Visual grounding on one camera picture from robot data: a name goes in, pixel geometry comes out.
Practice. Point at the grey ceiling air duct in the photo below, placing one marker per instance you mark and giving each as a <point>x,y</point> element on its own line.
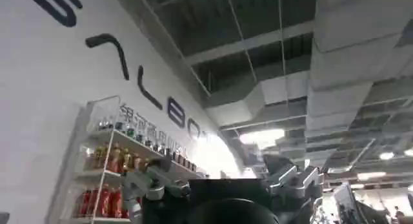
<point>338,83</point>

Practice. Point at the white shelf with bottles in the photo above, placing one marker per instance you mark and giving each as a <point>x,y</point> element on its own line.
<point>111,167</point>

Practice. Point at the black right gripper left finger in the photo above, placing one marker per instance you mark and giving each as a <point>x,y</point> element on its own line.
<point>151,180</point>

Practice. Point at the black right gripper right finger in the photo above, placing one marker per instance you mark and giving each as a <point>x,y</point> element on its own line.
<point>290,180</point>

